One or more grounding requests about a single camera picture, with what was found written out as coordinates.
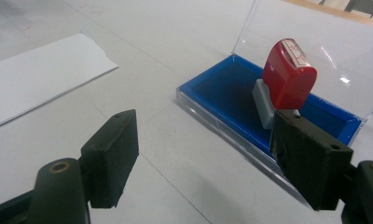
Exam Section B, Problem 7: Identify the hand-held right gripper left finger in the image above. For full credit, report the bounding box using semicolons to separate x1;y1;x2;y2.
78;108;140;209

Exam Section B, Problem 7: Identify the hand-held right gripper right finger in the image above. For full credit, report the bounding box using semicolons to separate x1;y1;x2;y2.
269;109;354;212

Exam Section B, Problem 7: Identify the red and grey stamp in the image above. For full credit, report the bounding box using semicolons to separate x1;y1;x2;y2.
252;37;318;131

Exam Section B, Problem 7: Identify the blue ink pad case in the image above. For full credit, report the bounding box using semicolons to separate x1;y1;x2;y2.
175;0;373;200

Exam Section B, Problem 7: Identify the white paper sheet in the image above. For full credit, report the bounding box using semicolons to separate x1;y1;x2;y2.
0;33;119;132

